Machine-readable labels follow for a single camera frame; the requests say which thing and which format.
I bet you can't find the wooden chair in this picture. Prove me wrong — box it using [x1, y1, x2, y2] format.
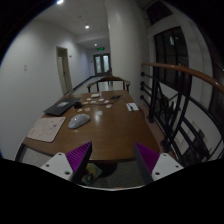
[87, 75, 131, 93]

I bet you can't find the black metal railing wooden handrail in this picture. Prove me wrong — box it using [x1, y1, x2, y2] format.
[140, 62, 224, 166]

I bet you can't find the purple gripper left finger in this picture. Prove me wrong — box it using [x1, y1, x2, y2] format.
[40, 141, 93, 185]

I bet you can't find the white paper with pen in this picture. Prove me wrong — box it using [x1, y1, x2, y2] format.
[126, 103, 139, 111]

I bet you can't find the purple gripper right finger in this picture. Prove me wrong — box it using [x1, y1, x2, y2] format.
[133, 142, 185, 185]

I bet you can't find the beige printed mouse pad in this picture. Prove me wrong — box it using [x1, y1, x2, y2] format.
[27, 117, 66, 143]

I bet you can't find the black laptop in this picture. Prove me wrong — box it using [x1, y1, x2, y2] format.
[44, 97, 81, 116]

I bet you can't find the white card on table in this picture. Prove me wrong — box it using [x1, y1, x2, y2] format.
[91, 94, 100, 98]

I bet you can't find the small black box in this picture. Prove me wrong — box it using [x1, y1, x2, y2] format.
[74, 102, 82, 109]

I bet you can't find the double door at corridor end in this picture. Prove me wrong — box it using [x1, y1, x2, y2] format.
[93, 53, 111, 76]

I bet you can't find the side door in corridor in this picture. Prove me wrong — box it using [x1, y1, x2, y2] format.
[56, 46, 73, 95]

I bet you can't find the colourful object on floor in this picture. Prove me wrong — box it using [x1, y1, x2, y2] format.
[82, 163, 102, 185]

